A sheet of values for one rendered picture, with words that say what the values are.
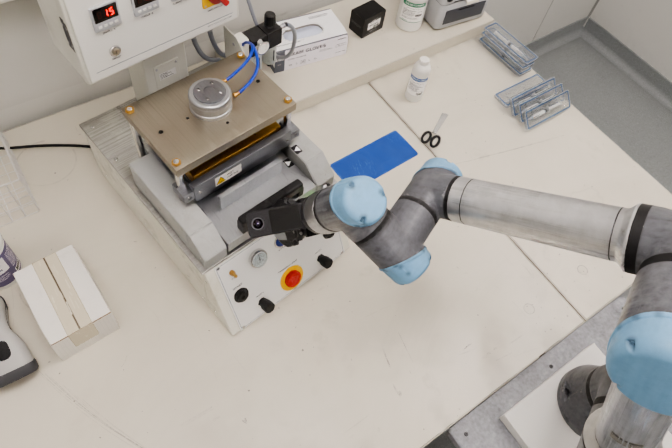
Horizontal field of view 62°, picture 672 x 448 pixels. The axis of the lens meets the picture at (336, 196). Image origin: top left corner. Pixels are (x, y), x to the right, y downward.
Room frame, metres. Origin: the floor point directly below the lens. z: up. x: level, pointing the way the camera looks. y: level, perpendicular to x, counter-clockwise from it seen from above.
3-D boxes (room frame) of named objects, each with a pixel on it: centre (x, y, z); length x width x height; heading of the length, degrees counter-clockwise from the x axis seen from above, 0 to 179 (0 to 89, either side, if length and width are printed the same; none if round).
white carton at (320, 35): (1.25, 0.18, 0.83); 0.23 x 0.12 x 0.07; 127
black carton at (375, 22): (1.40, 0.01, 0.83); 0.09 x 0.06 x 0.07; 141
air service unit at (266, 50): (0.95, 0.23, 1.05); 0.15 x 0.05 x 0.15; 142
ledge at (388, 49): (1.38, 0.02, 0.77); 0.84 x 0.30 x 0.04; 134
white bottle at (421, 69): (1.20, -0.16, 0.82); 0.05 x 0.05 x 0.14
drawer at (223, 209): (0.67, 0.23, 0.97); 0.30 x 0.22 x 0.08; 52
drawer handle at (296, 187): (0.58, 0.12, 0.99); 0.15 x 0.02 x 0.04; 142
